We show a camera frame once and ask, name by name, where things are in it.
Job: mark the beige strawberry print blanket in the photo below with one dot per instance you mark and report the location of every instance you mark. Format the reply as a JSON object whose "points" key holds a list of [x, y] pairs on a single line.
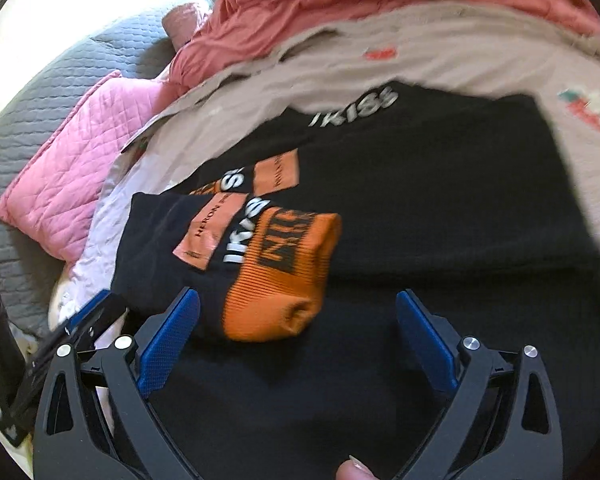
{"points": [[460, 65]]}

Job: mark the pale lilac sheet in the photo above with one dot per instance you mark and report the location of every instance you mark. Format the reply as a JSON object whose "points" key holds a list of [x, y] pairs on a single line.
{"points": [[105, 220]]}

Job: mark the person's right hand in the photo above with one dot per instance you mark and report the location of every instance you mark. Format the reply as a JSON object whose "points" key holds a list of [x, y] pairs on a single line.
{"points": [[354, 469]]}

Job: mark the pink quilted pillow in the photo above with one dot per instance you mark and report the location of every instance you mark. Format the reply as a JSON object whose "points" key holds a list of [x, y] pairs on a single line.
{"points": [[75, 160]]}

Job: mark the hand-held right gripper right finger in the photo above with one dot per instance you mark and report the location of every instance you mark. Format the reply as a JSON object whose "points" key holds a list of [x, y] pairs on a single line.
{"points": [[425, 340]]}

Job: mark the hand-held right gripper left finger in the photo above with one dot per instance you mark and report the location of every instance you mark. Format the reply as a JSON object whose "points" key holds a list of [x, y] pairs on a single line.
{"points": [[169, 342]]}

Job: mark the small dusty pink cushion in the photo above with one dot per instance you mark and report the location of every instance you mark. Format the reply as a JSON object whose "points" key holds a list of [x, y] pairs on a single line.
{"points": [[182, 20]]}

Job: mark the black printed sweatshirt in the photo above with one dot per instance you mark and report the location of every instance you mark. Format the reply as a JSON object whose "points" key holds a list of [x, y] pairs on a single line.
{"points": [[430, 185]]}

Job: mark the coral red duvet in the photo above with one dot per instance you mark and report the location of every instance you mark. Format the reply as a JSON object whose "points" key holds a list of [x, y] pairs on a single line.
{"points": [[305, 5]]}

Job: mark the grey quilted bedspread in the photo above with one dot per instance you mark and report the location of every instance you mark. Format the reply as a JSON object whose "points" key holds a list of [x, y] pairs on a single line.
{"points": [[35, 95]]}

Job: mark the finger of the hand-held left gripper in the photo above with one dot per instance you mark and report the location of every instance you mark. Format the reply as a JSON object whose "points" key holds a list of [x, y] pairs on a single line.
{"points": [[90, 312]]}

